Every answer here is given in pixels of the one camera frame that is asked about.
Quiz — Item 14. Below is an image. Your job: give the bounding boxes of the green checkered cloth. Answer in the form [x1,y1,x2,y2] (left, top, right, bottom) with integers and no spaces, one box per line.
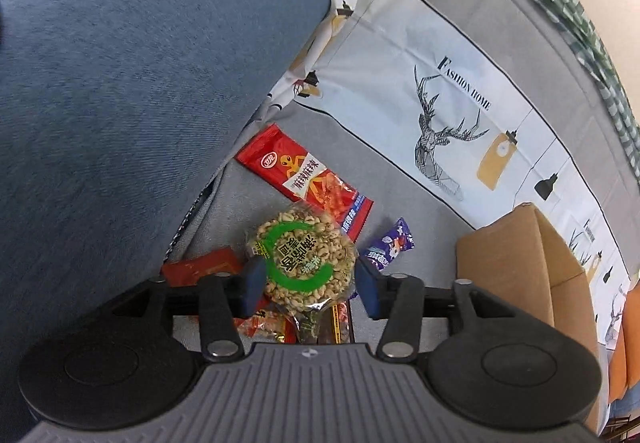
[533,0,639,176]

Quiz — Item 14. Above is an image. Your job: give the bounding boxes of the long red shrimp cracker packet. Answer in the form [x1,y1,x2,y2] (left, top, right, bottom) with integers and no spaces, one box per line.
[235,124,373,241]

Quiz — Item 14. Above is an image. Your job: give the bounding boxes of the round puffed grain snack bag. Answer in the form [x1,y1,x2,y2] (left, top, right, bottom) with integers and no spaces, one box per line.
[246,202,358,313]

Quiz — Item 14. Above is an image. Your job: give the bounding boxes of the small red square snack packet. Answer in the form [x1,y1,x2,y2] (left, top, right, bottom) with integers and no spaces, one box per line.
[162,247,242,287]

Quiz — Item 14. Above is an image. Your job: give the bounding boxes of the orange red snack packet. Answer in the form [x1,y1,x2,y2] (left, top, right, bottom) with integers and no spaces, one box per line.
[234,297,297,345]

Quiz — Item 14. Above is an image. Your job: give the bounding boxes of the grey deer print cover cloth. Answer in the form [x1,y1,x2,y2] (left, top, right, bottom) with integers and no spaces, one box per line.
[169,0,640,354]

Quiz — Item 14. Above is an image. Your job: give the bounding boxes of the purple candy bar wrapper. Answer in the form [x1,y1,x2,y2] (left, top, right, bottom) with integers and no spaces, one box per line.
[362,218,414,272]

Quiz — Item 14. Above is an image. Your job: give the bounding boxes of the dark brown snack bar packet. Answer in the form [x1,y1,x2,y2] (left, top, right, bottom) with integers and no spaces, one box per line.
[293,301,354,345]

